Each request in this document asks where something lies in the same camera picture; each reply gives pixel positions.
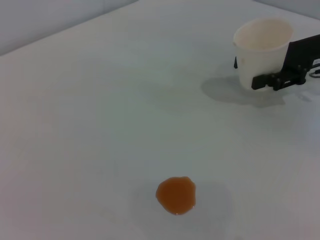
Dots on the orange-brown liquid stain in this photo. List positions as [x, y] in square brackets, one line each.
[176, 196]

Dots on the white paper cup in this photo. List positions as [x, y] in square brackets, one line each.
[257, 57]

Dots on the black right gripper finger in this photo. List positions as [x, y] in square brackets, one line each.
[236, 63]
[260, 82]

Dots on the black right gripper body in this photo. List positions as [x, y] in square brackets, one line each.
[302, 52]

